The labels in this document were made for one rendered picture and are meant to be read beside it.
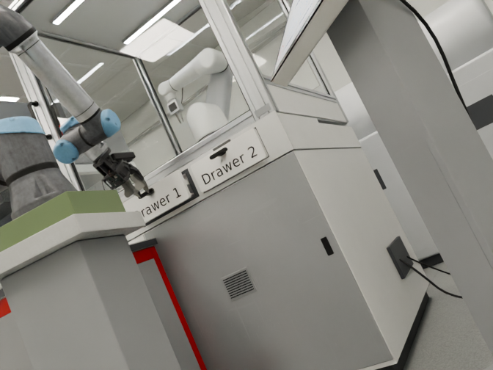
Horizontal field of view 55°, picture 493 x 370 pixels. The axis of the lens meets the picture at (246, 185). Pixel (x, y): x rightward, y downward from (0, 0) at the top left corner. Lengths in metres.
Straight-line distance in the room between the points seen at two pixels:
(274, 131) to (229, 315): 0.68
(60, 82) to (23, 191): 0.45
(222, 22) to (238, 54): 0.13
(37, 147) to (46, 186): 0.09
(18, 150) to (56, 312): 0.36
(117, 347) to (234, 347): 0.87
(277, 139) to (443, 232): 0.66
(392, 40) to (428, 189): 0.34
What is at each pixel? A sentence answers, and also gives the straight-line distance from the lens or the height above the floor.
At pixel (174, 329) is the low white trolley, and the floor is 0.42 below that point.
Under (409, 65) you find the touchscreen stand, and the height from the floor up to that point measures 0.78.
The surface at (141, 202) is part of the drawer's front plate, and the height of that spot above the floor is 0.89.
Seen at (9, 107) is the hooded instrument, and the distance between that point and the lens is 2.73.
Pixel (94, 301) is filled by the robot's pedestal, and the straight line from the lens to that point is 0.99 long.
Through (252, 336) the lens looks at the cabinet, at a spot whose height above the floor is 0.28.
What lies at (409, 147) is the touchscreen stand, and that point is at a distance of 1.12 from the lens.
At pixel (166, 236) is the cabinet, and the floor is 0.74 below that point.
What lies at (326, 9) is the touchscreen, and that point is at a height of 0.95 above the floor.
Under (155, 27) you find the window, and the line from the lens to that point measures 1.89.
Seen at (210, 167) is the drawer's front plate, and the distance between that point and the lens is 1.67.
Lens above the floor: 0.56
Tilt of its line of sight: 8 degrees up
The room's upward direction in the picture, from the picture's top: 25 degrees counter-clockwise
